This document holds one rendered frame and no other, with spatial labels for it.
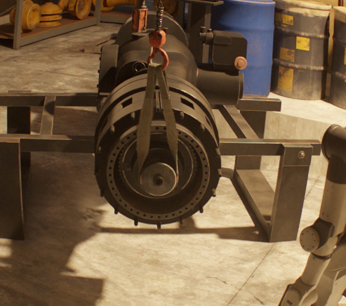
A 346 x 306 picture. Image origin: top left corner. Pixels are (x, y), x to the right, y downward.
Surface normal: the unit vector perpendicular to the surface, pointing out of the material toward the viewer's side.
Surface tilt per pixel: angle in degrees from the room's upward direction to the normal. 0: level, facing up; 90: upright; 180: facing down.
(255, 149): 90
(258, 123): 90
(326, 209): 90
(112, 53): 34
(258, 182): 0
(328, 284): 115
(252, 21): 90
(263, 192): 0
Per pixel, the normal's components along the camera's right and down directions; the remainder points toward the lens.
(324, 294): -0.78, 0.15
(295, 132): -0.41, 0.25
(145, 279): 0.06, -0.95
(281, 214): 0.13, 0.31
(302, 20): -0.15, 0.29
